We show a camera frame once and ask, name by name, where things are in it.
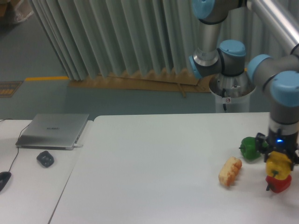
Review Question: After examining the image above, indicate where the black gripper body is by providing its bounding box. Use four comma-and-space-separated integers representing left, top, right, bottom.
255, 129, 298, 155

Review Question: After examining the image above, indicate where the yellow bell pepper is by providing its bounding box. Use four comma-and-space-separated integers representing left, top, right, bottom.
266, 151, 292, 180

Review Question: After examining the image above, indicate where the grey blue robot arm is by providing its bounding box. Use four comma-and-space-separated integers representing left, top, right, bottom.
189, 0, 299, 169

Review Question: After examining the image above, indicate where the green bell pepper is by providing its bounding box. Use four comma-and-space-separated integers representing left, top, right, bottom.
239, 137, 261, 161

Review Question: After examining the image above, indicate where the red bell pepper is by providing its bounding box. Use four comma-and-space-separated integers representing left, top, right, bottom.
265, 175, 292, 193

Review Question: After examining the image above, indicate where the bread roll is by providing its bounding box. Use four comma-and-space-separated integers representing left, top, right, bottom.
218, 156, 242, 187

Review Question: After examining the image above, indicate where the brown cardboard sheet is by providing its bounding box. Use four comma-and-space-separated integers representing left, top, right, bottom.
69, 68, 213, 97

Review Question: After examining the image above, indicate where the grey pleated curtain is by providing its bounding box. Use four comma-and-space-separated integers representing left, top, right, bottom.
30, 0, 297, 80

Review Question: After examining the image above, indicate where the silver laptop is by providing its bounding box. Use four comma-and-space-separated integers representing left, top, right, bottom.
15, 113, 89, 150

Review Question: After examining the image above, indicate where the black computer mouse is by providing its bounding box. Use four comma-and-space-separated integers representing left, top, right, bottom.
0, 171, 12, 191

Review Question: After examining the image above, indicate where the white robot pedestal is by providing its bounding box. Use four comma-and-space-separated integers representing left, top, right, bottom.
209, 72, 255, 113

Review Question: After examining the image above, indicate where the black mouse cable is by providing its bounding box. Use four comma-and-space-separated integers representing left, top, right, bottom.
0, 119, 31, 173

